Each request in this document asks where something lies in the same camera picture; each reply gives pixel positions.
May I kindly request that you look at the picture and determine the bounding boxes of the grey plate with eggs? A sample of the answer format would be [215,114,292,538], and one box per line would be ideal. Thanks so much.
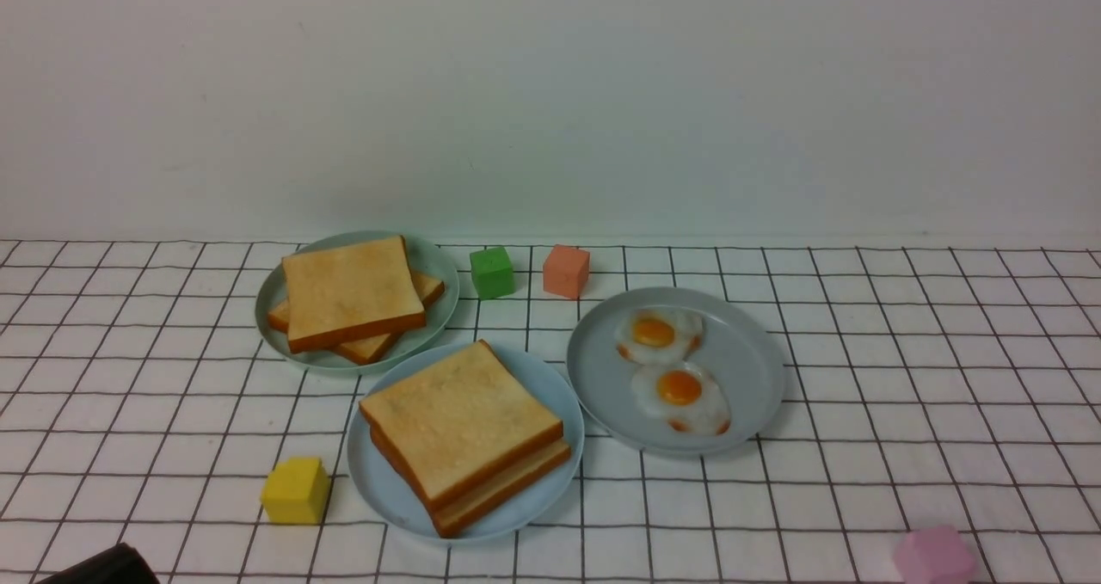
[566,286,786,456]

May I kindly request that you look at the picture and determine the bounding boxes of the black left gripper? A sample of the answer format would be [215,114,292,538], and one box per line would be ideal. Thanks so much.
[40,544,160,584]

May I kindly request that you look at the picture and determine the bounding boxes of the front fried egg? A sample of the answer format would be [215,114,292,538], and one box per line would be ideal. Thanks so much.
[630,361,732,436]

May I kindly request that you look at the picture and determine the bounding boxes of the light blue plate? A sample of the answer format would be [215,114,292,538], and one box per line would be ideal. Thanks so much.
[347,344,585,544]

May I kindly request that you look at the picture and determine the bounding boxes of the pink cube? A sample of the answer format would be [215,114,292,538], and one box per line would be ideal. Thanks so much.
[893,526,978,584]

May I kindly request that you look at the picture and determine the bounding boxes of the green plate with bread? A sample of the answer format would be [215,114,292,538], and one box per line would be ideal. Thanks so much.
[253,235,460,377]

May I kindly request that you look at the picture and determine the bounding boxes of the orange cube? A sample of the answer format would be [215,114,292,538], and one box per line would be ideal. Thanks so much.
[543,244,591,299]

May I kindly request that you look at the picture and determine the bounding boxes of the fried egg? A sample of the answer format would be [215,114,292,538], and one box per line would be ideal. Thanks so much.
[630,361,732,436]
[614,307,704,365]

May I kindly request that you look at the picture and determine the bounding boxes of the green cube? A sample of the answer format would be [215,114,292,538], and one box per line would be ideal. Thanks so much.
[469,246,516,299]

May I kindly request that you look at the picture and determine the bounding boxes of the rear fried egg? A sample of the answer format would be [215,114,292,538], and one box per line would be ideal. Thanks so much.
[614,307,704,365]

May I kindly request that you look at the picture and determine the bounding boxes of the yellow cube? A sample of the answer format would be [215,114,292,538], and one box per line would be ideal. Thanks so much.
[261,456,333,526]

